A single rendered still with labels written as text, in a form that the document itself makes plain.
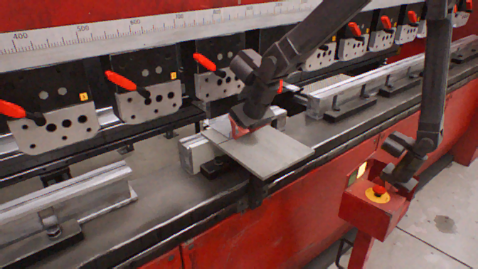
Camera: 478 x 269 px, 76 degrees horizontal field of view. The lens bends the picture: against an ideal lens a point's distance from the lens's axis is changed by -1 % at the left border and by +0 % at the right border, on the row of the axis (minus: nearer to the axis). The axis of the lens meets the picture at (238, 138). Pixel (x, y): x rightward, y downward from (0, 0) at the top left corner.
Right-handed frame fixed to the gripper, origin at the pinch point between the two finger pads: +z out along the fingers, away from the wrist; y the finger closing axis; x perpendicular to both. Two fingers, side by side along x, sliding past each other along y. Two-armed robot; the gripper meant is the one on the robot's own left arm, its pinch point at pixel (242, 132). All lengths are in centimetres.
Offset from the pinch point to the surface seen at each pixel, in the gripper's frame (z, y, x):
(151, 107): -7.1, 22.0, -11.4
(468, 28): 6, -217, -14
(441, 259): 71, -110, 81
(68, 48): -20.5, 35.8, -19.0
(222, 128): 4.0, 1.6, -5.7
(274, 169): -6.1, 3.8, 14.9
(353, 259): 41, -36, 47
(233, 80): -8.4, -2.0, -11.5
